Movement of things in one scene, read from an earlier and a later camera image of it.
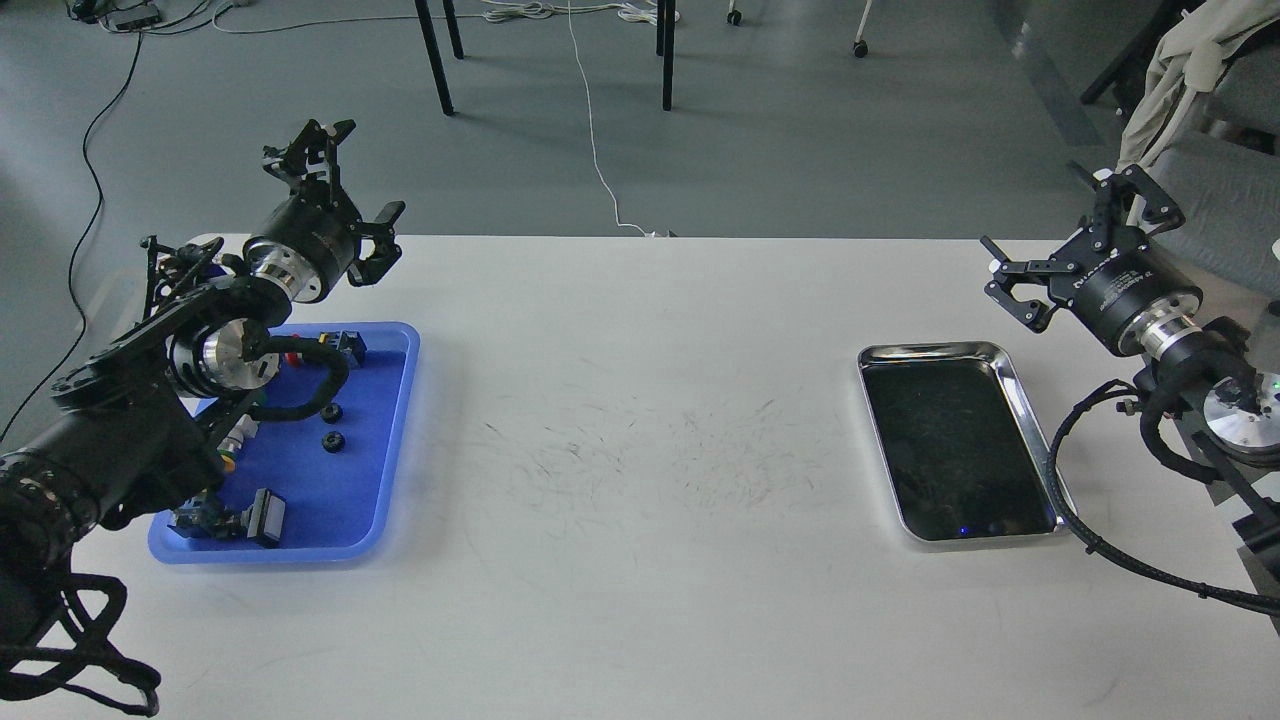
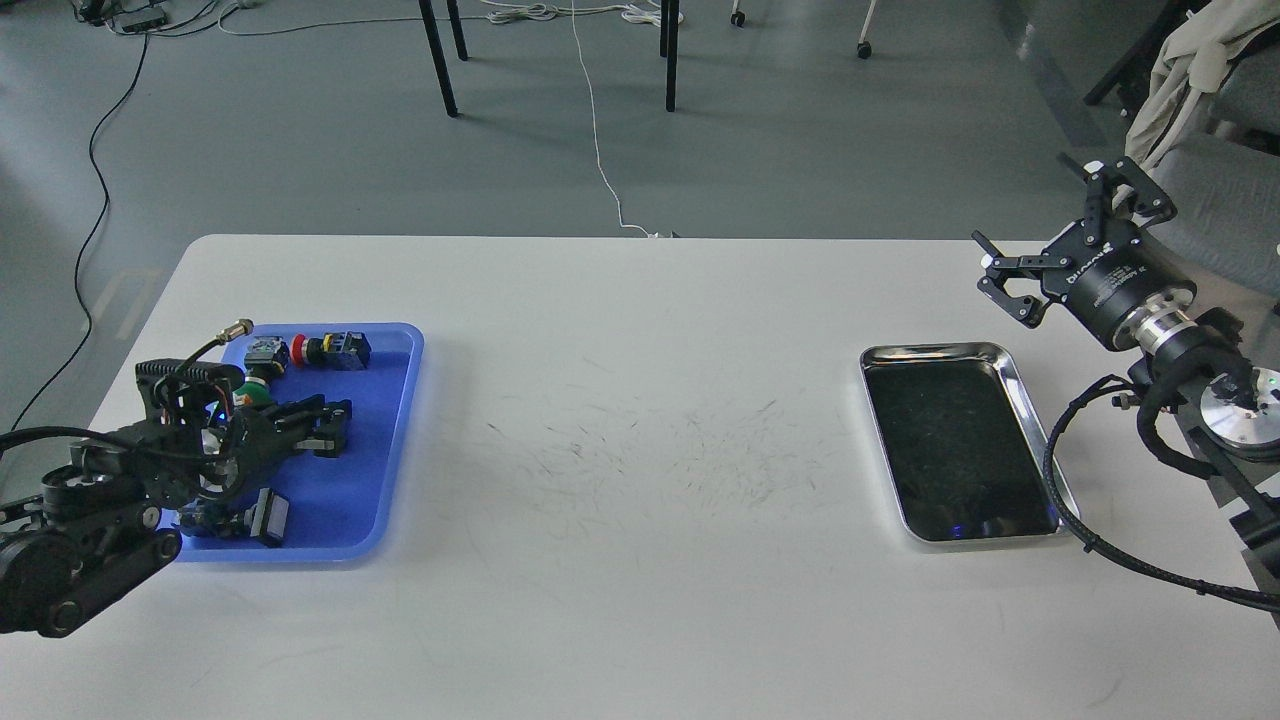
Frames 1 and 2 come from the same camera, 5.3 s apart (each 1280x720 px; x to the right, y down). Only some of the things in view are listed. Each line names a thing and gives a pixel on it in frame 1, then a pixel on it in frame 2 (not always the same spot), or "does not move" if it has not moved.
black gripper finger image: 309,164 to 310,412
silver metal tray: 959,448 does not move
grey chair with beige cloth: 1202,82 does not move
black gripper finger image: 369,269 to 322,447
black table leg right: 665,44 does not move
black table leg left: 433,47 does not move
